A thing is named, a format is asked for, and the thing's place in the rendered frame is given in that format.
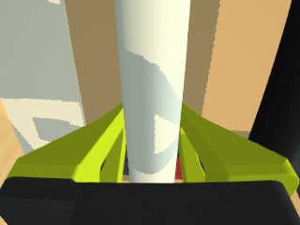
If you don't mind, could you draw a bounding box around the white tube with red ends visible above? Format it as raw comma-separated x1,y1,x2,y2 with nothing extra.
114,0,190,183

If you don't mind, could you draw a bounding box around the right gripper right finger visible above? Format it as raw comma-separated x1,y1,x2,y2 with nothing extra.
178,103,299,198

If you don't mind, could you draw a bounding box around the black metal bar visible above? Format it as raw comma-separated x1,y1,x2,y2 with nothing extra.
248,0,300,164

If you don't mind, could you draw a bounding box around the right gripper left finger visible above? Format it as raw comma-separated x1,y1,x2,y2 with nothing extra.
6,103,126,183

